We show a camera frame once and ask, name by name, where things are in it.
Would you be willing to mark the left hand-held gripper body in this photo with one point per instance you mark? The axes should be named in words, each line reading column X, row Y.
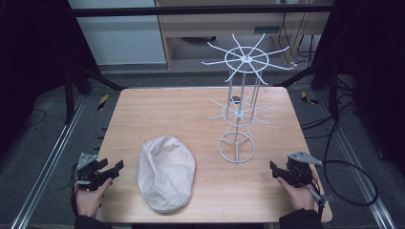
column 89, row 173

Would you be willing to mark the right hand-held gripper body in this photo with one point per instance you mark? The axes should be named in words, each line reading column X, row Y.
column 299, row 173

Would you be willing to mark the white cap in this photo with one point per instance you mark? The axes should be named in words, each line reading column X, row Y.
column 165, row 173

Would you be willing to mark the person's right hand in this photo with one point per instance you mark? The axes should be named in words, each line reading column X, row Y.
column 299, row 197

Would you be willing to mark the person's left hand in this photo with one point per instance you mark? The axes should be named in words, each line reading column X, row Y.
column 89, row 200

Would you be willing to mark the yellow black striped tape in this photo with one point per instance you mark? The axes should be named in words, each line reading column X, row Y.
column 102, row 101
column 308, row 98

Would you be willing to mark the small dark round object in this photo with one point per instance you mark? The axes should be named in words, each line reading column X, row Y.
column 236, row 99

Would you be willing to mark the black metal stand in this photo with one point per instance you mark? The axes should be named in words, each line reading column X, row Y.
column 328, row 86
column 71, row 92

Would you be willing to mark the white cabinet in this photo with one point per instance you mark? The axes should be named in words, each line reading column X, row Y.
column 124, row 38

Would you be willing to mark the wooden desk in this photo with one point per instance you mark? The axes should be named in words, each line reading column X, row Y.
column 203, row 27

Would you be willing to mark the aluminium floor rail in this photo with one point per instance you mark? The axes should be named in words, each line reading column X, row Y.
column 359, row 171
column 47, row 165

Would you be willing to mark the black horizontal frame bar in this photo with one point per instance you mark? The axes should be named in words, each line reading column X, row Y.
column 191, row 11

